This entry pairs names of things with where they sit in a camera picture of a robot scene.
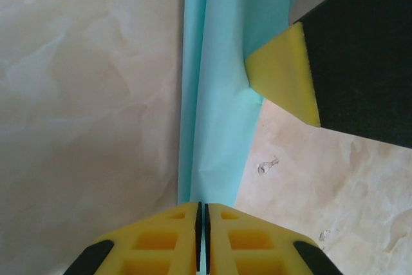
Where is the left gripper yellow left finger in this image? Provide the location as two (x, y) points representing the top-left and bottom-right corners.
(64, 201), (203, 275)

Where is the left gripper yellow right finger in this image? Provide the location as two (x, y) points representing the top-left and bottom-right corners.
(204, 203), (342, 275)

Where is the light blue paper sheet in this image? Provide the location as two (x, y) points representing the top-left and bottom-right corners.
(176, 0), (302, 272)

